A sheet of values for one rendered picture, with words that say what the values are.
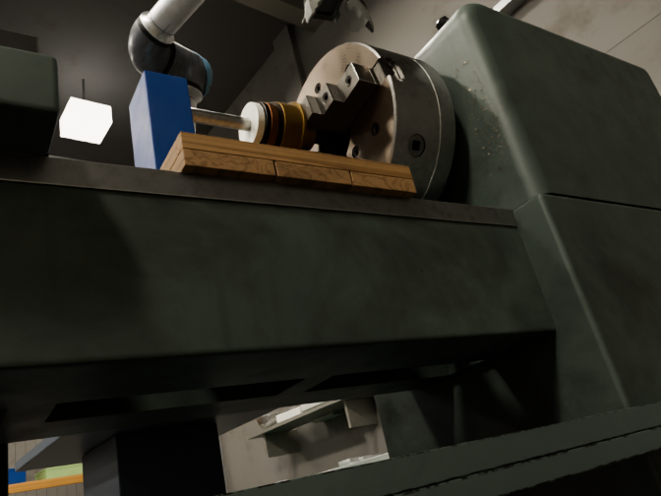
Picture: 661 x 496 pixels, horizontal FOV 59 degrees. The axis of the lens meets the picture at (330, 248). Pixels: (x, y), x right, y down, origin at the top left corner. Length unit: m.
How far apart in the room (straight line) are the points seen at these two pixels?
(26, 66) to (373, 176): 0.38
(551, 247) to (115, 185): 0.56
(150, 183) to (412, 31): 4.99
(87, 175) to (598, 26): 4.04
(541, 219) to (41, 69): 0.63
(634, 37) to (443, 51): 3.25
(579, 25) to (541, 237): 3.68
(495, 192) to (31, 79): 0.64
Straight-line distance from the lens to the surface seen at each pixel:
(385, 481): 0.41
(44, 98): 0.52
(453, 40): 1.04
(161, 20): 1.54
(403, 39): 5.53
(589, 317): 0.81
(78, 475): 7.39
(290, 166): 0.64
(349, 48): 0.99
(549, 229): 0.84
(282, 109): 0.90
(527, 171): 0.89
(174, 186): 0.58
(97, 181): 0.56
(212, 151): 0.60
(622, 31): 4.30
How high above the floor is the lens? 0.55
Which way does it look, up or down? 23 degrees up
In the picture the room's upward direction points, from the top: 14 degrees counter-clockwise
